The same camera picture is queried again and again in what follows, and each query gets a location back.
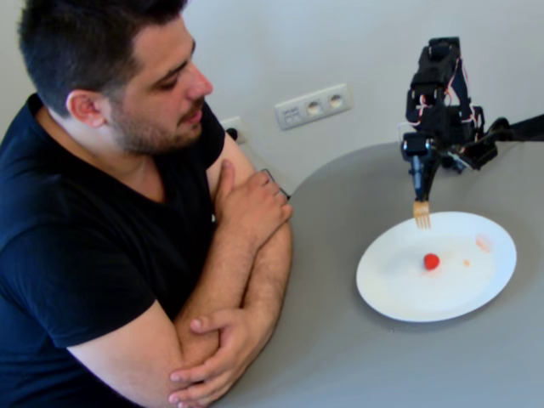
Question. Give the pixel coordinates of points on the black table clamp bar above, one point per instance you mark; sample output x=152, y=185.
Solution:
x=523, y=127

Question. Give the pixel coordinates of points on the man in black t-shirt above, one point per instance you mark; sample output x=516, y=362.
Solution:
x=85, y=238

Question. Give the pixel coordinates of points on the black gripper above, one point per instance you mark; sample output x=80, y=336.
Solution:
x=416, y=170

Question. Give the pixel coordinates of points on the man's left hand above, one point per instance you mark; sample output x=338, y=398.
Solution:
x=238, y=353

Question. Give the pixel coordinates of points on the orange plastic fork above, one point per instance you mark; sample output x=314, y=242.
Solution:
x=423, y=214

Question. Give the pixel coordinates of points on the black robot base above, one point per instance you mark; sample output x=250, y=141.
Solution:
x=478, y=153

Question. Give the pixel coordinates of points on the white socket with black plug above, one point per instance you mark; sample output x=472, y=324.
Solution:
x=236, y=129

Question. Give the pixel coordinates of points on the red strawberry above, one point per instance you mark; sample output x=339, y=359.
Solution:
x=431, y=262

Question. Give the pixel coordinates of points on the man's right hand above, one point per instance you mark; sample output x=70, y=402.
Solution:
x=255, y=204

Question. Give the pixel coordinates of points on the white wall socket strip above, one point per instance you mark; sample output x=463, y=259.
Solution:
x=314, y=107

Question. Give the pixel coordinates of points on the white round plate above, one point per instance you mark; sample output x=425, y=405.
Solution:
x=404, y=293

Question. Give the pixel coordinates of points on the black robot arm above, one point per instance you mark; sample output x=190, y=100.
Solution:
x=442, y=98

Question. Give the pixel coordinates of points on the man's left forearm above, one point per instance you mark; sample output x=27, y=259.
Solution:
x=272, y=272

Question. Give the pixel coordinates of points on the man's right forearm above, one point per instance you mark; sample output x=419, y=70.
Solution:
x=221, y=272

